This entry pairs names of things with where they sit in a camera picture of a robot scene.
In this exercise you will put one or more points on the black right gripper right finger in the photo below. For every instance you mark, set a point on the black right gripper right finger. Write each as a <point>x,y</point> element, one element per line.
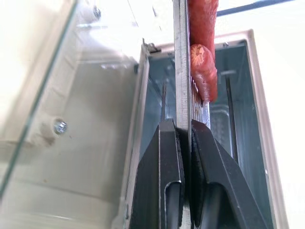
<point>221,181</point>

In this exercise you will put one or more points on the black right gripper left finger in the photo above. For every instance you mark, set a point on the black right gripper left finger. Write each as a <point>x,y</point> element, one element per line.
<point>157,171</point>

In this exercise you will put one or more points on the glass toaster oven door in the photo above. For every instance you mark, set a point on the glass toaster oven door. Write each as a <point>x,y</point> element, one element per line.
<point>71,114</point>

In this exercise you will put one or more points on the silver metal baking tray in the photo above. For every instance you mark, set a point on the silver metal baking tray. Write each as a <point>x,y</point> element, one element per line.
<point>183,71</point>

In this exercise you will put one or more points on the cream toaster oven body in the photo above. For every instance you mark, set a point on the cream toaster oven body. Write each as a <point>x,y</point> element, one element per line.
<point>250,100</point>

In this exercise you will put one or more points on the short reddish sausage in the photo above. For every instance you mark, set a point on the short reddish sausage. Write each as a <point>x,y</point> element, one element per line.
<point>203,71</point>

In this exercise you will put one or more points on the long reddish sausage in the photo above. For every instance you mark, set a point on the long reddish sausage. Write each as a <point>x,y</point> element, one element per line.
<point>202,21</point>

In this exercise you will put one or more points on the dark blue strip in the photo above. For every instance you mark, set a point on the dark blue strip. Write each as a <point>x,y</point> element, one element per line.
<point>250,7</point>

